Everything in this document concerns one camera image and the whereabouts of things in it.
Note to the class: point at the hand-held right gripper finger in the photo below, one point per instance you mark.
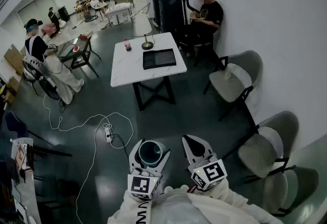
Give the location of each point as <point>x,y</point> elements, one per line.
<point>186,149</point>
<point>207,147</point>

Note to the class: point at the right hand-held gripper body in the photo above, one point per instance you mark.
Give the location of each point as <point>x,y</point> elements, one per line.
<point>210,172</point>

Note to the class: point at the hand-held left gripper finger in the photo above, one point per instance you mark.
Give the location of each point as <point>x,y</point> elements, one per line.
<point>133,156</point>
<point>163,161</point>

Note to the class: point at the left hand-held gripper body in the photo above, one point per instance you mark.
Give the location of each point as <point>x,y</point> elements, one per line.
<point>139,184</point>

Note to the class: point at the black tray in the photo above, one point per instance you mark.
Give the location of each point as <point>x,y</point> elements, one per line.
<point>163,59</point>

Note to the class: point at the person's left forearm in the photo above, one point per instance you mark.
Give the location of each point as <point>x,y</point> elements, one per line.
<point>125,210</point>

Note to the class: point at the person's right forearm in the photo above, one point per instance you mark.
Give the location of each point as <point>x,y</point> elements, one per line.
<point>230,205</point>

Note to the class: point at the white power strip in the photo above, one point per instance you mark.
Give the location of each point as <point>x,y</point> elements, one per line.
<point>107,134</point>

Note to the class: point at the person's white hoodie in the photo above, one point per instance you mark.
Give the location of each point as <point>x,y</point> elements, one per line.
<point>173,207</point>

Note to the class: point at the grey folding chair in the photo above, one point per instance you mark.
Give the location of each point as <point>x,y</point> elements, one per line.
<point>301,184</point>
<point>230,85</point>
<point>258,154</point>

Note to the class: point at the crumpled white paper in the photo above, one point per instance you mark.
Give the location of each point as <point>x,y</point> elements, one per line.
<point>228,73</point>

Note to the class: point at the white marble table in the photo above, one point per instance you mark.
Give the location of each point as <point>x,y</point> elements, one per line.
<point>127,64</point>

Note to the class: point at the black wooden chair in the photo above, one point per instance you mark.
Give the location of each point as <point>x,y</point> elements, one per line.
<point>201,45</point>

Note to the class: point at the white side table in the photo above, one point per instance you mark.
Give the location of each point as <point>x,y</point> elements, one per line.
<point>28,192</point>

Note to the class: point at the red cap soda bottle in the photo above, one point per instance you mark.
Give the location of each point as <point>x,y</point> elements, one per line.
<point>127,45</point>

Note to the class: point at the small printed carton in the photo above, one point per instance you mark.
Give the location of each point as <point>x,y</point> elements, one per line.
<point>21,156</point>

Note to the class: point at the blue folding chair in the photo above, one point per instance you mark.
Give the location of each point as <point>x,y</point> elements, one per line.
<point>16,126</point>

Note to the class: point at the red and white bowl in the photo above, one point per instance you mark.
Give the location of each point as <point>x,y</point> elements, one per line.
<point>76,49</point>

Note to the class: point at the dark glass coffee table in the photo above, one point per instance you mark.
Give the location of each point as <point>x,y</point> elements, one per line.
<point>69,48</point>

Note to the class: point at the red book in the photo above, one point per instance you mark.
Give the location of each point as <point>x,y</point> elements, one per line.
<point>83,37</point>

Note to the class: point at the white shade table lamp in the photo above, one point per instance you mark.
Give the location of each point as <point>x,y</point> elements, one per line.
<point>141,25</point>

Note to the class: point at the dark grey wheeled bin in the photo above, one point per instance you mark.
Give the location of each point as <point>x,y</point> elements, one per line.
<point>155,8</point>
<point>171,13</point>

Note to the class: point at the small cardboard box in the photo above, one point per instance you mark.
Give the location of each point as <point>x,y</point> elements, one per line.
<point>12,85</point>

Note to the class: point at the white work table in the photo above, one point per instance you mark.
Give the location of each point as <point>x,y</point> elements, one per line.
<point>117,10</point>

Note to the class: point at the pink cushion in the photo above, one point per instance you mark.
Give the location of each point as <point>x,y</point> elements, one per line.
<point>48,30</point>

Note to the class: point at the large cardboard box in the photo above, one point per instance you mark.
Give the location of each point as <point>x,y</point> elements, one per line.
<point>14,59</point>

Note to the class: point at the black box speaker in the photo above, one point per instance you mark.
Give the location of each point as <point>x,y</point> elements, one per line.
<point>64,13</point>

